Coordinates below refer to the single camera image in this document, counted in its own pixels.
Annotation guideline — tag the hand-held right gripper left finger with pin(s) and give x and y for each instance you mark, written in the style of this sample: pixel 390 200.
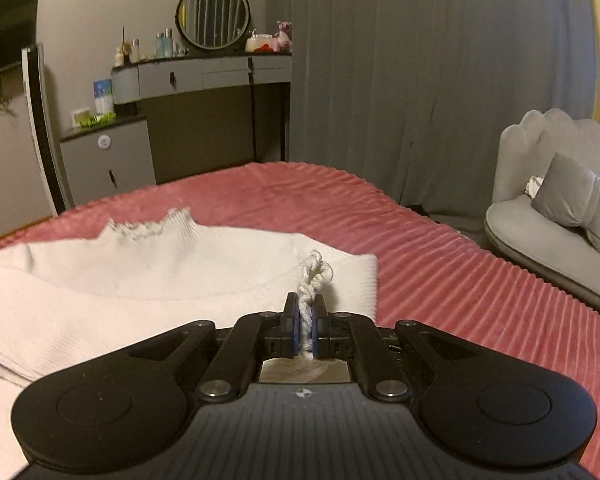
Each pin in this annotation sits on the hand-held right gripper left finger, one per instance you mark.
pixel 293 327

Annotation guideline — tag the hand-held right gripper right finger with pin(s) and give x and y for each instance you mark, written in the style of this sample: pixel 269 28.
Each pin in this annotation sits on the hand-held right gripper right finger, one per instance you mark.
pixel 315 327

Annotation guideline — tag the white ribbed knit sweater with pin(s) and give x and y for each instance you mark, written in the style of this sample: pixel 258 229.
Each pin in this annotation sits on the white ribbed knit sweater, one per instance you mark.
pixel 130 270

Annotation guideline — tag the pink ribbed blanket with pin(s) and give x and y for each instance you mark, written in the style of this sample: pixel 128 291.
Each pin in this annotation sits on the pink ribbed blanket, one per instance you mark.
pixel 430 270

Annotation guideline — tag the grey velvet sofa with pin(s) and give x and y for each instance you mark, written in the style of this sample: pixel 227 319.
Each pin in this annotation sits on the grey velvet sofa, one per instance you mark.
pixel 520 220

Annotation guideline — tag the grey bedside cabinet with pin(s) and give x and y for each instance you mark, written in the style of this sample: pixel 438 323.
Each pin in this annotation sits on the grey bedside cabinet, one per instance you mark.
pixel 115 165

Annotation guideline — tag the grey curtain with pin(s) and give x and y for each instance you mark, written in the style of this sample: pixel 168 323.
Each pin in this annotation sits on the grey curtain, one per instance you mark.
pixel 405 85

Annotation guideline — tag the small white cloth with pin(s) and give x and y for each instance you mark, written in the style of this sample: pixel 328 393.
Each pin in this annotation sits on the small white cloth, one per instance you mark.
pixel 533 186

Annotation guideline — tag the grey dressing table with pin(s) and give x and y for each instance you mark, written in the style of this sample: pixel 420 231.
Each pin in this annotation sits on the grey dressing table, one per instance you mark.
pixel 190 77

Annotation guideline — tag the green leafy decoration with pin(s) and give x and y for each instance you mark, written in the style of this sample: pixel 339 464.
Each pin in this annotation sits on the green leafy decoration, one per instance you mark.
pixel 100 120

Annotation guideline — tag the white bowl with red items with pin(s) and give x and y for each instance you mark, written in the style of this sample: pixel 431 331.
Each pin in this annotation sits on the white bowl with red items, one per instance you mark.
pixel 258 43

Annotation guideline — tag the grey cushion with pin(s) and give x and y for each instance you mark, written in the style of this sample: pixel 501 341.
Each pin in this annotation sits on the grey cushion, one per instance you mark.
pixel 575 195

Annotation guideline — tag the pink plush toy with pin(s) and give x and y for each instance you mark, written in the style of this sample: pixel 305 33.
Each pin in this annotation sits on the pink plush toy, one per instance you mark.
pixel 283 36

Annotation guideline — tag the small white box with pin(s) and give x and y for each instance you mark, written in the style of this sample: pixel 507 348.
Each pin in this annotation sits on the small white box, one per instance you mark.
pixel 80 117

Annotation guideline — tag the blue and white package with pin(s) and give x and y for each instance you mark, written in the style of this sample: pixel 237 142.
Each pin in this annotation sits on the blue and white package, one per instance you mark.
pixel 103 96

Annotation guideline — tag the pale blue bottle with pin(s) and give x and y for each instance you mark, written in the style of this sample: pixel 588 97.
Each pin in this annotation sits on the pale blue bottle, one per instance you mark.
pixel 159 46
pixel 168 44

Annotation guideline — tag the small white bottle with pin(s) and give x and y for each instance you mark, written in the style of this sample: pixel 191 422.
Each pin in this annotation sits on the small white bottle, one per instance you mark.
pixel 136 51

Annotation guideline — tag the small cream jar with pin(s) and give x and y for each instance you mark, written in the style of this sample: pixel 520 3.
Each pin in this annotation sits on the small cream jar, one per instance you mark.
pixel 119 57

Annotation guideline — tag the round black-framed mirror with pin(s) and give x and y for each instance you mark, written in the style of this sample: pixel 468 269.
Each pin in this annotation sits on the round black-framed mirror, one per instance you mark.
pixel 213 15

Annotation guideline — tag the tall white floor mirror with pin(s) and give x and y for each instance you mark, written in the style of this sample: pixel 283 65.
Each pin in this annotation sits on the tall white floor mirror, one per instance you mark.
pixel 36 125

